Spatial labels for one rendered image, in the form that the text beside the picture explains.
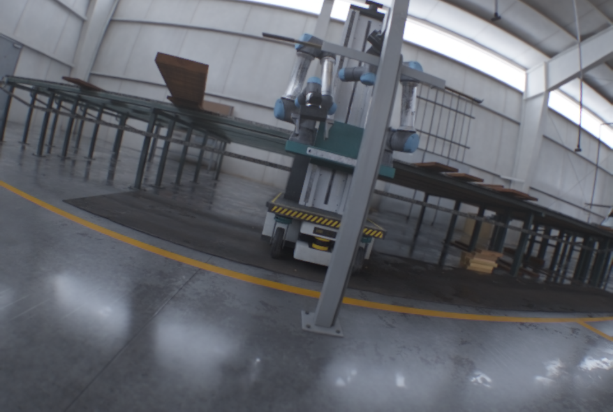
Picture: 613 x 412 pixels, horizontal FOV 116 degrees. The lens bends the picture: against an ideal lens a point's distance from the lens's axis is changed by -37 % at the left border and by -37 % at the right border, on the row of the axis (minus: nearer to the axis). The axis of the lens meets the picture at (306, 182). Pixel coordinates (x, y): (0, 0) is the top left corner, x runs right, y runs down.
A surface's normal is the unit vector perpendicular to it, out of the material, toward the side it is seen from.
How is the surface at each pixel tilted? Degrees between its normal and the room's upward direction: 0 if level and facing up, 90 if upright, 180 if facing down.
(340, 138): 90
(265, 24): 90
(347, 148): 90
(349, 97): 90
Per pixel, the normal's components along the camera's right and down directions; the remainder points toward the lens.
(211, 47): 0.02, -0.01
